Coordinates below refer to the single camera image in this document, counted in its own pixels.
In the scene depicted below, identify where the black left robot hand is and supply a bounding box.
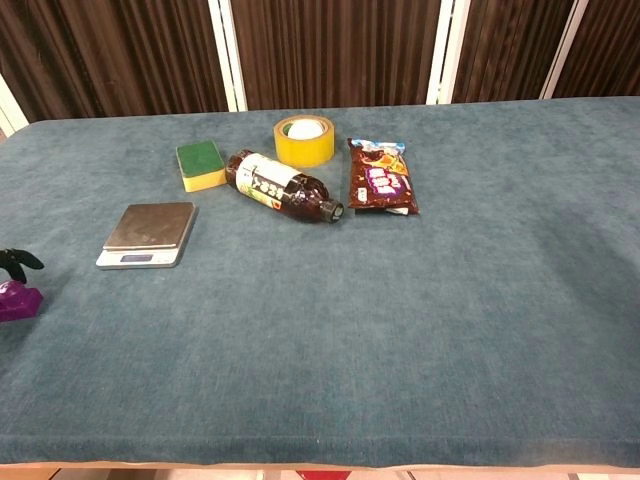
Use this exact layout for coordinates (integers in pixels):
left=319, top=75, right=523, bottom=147
left=0, top=247, right=45, bottom=285

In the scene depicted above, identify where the magenta plastic block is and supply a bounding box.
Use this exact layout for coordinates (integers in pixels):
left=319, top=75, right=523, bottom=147
left=0, top=279, right=44, bottom=323

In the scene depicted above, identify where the silver digital kitchen scale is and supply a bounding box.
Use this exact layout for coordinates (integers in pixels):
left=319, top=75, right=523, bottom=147
left=95, top=201, right=199, bottom=271

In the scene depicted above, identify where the green and yellow sponge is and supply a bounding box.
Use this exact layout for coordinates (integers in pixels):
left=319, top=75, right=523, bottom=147
left=175, top=139, right=228, bottom=193

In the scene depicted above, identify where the brown plastic drink bottle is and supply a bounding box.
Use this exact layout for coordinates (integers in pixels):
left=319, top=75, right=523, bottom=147
left=224, top=148, right=345, bottom=224

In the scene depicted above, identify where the blue-green velvet table cloth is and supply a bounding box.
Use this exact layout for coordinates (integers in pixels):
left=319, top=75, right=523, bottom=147
left=0, top=97, right=640, bottom=469

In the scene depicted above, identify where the yellow packing tape roll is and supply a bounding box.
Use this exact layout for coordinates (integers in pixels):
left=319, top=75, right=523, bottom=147
left=273, top=114, right=336, bottom=169

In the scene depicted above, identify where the brown snack packet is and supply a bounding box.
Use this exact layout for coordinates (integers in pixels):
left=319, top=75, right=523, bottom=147
left=347, top=137, right=421, bottom=217

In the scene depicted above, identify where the brown pleated curtain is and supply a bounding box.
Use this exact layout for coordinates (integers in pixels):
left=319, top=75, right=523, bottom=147
left=0, top=0, right=640, bottom=124

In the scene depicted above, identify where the white vertical frame post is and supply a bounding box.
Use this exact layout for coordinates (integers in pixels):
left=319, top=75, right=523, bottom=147
left=207, top=0, right=249, bottom=113
left=0, top=73, right=30, bottom=137
left=425, top=0, right=472, bottom=106
left=538, top=0, right=590, bottom=100

